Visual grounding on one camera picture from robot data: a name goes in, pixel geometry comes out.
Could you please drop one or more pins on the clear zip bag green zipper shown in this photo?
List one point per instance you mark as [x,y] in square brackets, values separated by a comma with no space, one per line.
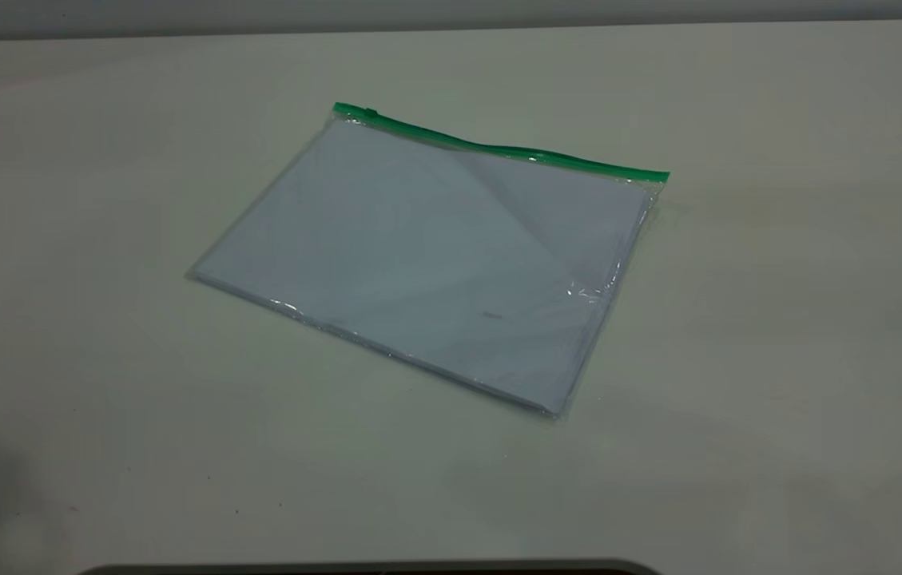
[435,255]

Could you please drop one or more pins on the green zipper slider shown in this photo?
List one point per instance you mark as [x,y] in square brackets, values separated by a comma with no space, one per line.
[369,113]

